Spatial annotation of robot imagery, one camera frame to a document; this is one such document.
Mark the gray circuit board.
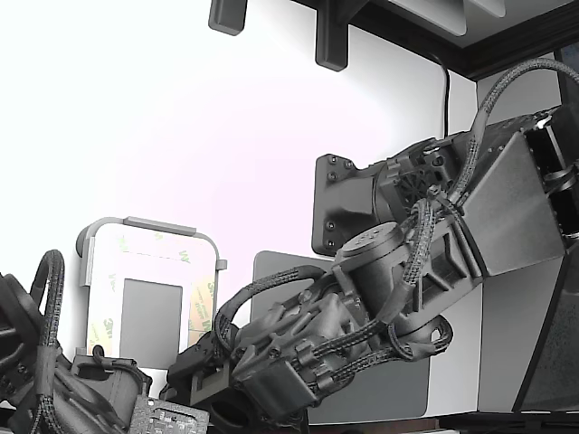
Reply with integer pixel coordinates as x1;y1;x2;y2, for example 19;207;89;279
129;396;212;434

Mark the long black bracket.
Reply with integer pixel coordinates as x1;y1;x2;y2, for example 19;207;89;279
315;0;350;72

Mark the gray printed fixture frame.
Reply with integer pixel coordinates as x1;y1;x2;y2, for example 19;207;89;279
75;215;227;361

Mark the dark speckled panel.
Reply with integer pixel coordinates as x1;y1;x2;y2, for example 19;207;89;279
512;252;579;413

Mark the small gray panel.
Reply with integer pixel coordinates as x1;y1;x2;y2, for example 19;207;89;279
468;0;508;19

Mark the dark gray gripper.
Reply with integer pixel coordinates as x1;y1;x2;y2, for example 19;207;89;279
160;344;261;430

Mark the large gray rounded mat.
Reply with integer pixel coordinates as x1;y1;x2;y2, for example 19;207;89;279
246;250;432;426

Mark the thin black cable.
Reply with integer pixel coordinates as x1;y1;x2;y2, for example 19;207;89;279
427;52;452;139

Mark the pale 3M tape liner strip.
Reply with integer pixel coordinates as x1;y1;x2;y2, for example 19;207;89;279
115;230;194;266
88;270;114;358

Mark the long gray braided cable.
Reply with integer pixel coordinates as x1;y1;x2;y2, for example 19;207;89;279
450;56;579;203

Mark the black frame beam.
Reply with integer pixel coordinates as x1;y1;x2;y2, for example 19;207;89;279
291;0;579;81

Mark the short black bracket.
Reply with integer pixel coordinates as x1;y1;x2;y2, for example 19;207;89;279
207;0;249;35

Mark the braided camera cable loop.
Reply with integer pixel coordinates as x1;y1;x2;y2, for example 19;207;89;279
214;265;327;359

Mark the gray square pad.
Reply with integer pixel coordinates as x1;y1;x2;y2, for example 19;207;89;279
119;278;184;371

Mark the black braided cable loop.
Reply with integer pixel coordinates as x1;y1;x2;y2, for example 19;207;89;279
27;248;68;358

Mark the gray braided cable pair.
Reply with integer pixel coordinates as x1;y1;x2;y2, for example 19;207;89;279
298;314;453;381

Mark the dark gray six-joint robot arm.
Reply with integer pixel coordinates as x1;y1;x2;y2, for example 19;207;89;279
228;110;579;424

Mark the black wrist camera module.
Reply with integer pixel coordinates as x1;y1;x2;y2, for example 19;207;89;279
189;332;234;406

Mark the white rounded plate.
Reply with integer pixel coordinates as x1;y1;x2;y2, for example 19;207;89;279
85;223;216;399

